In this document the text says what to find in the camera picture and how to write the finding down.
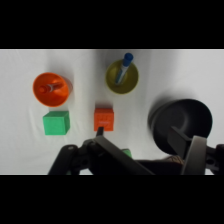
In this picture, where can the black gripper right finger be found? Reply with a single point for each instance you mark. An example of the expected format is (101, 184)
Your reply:
(196, 156)

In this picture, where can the red block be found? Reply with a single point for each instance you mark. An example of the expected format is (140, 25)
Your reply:
(104, 119)

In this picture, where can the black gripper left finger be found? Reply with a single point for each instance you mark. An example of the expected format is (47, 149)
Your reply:
(100, 156)

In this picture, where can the small green object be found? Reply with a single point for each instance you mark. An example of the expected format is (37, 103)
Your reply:
(127, 153)

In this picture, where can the blue and white marker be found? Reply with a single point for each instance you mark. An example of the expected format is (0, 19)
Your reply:
(125, 68)

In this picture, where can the orange round dish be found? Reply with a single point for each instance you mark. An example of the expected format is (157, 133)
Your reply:
(50, 90)

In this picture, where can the green block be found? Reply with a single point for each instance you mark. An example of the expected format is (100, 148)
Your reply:
(56, 123)

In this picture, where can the black bowl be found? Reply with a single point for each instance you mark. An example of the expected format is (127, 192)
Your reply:
(181, 120)

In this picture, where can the yellow cup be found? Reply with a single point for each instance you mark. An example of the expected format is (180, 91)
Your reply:
(122, 78)

